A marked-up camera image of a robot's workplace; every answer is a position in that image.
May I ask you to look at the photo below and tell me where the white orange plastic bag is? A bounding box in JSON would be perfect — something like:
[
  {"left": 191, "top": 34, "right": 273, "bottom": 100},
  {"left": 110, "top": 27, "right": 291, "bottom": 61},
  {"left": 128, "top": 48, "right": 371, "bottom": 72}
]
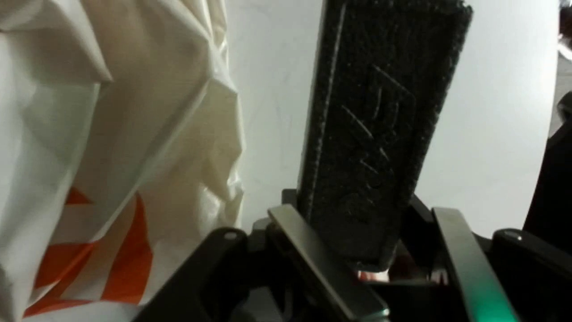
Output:
[{"left": 0, "top": 0, "right": 246, "bottom": 322}]

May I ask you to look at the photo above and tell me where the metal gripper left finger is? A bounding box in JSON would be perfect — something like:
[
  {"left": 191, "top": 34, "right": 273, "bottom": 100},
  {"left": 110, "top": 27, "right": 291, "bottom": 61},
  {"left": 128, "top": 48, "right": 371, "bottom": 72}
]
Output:
[{"left": 266, "top": 202, "right": 393, "bottom": 322}]

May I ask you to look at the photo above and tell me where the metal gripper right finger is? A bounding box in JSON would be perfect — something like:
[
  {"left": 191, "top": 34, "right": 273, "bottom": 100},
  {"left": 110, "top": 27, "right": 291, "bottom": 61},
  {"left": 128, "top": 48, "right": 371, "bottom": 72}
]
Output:
[{"left": 430, "top": 206, "right": 520, "bottom": 322}]

